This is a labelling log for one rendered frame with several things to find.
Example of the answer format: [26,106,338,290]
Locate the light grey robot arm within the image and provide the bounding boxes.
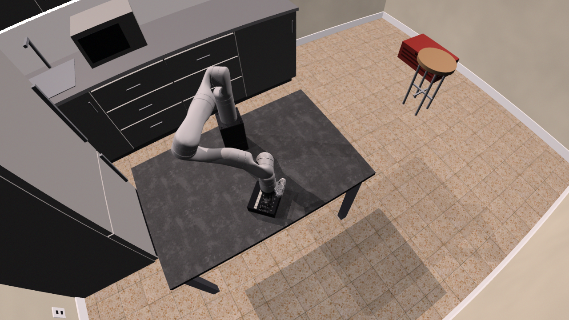
[171,66,286,198]

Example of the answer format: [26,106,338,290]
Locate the black lighting desk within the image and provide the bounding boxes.
[247,181,281,218]

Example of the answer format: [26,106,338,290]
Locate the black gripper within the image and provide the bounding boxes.
[261,190,275,204]

